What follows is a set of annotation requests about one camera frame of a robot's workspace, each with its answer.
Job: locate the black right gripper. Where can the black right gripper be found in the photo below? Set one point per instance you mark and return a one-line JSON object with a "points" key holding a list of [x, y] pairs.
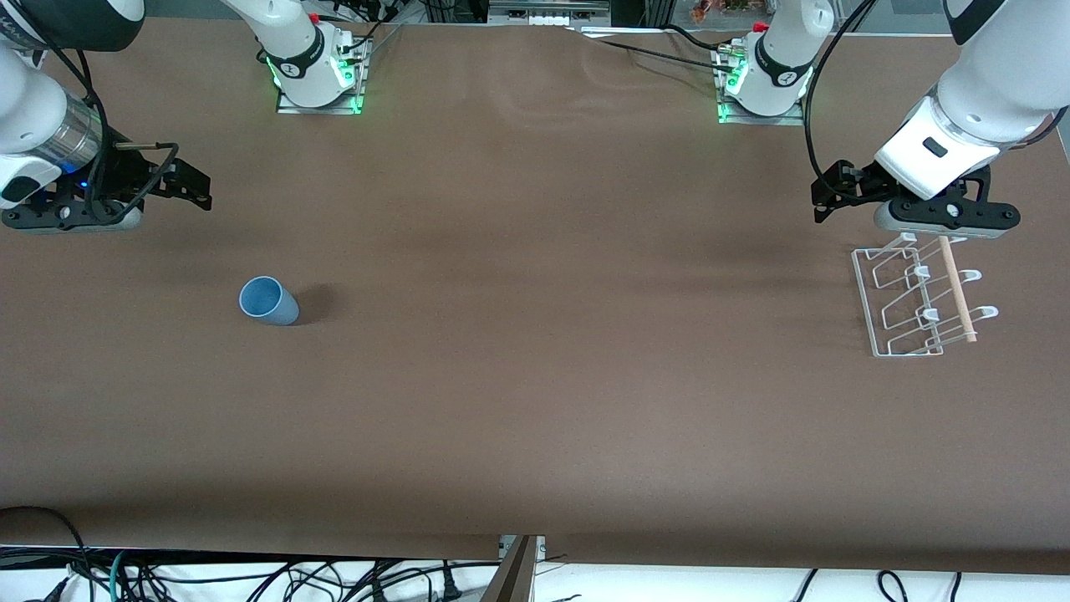
{"points": [[125, 181]]}

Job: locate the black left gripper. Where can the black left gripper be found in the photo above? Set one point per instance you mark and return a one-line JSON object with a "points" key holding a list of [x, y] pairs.
{"points": [[866, 186]]}

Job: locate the blue plastic cup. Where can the blue plastic cup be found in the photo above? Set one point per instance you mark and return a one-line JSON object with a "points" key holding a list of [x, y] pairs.
{"points": [[269, 301]]}

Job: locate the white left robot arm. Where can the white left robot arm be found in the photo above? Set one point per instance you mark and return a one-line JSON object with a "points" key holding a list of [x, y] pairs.
{"points": [[978, 100]]}

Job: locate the wooden rack rod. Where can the wooden rack rod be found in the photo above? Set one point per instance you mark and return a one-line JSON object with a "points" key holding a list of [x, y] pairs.
{"points": [[957, 288]]}

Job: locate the orange background object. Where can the orange background object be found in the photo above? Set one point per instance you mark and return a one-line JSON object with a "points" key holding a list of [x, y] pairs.
{"points": [[719, 8]]}

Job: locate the white power strip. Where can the white power strip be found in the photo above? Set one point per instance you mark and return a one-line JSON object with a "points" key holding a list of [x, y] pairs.
{"points": [[547, 10]]}

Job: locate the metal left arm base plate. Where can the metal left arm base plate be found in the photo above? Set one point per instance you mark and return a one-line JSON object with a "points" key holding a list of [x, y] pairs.
{"points": [[736, 119]]}

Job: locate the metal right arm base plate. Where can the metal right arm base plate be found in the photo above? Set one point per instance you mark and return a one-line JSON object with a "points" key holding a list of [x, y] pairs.
{"points": [[288, 107]]}

